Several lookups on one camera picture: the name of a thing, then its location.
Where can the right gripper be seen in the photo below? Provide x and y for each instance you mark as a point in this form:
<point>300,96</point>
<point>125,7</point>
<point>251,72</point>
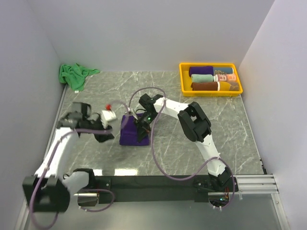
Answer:
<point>142,129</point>

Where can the aluminium rail frame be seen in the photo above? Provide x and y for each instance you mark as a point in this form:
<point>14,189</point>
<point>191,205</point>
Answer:
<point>247,184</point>

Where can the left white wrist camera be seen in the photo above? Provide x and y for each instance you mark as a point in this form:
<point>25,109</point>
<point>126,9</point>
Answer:
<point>108,116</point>

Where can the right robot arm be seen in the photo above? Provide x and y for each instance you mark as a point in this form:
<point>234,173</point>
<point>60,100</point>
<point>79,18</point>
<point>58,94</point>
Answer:
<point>196,127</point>

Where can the rolled brown towel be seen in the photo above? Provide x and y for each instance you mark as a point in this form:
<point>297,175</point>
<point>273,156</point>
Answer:
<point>205,86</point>

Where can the rolled pink printed towel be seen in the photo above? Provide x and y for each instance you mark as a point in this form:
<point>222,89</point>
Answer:
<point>225,77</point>

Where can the green towel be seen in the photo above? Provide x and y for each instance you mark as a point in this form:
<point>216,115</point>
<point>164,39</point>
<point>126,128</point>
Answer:
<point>75,75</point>

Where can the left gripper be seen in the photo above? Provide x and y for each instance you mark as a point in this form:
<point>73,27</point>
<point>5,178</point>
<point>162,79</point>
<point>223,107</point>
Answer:
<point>102,137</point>

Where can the yellow plastic tray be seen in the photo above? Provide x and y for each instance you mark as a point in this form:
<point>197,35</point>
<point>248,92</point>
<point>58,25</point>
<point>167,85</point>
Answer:
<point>186,81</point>

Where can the rolled mint towel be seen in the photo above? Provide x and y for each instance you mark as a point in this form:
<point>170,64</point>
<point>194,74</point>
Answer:
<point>202,78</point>

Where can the black base beam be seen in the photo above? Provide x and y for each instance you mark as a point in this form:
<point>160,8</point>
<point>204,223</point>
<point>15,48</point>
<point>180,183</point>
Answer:
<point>134,188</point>

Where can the rolled purple towel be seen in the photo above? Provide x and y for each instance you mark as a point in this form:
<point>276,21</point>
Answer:
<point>202,70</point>

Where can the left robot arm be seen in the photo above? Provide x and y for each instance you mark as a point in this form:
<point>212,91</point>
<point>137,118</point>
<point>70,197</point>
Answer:
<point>47,190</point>

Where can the purple towel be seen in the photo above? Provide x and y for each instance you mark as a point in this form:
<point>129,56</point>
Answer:
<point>202,70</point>
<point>128,135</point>

